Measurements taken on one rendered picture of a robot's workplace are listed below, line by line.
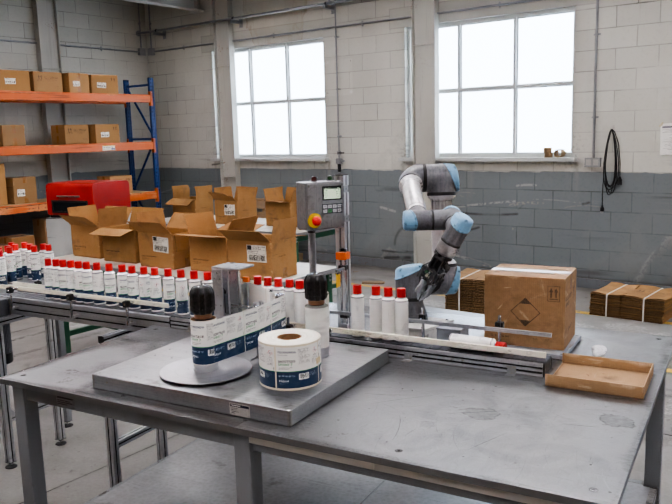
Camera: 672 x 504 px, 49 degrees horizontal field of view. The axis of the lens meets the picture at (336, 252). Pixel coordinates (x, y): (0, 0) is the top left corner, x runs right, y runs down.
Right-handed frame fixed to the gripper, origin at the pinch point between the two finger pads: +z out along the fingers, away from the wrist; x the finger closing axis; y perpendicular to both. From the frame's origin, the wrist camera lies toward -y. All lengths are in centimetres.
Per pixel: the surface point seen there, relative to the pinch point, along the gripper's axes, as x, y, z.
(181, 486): -43, 27, 122
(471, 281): -59, -384, 120
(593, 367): 63, -11, -10
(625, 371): 72, -11, -16
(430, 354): 14.8, 5.2, 14.4
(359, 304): -19.0, 2.3, 16.2
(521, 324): 33.6, -20.7, -5.4
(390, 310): -7.1, 2.3, 10.6
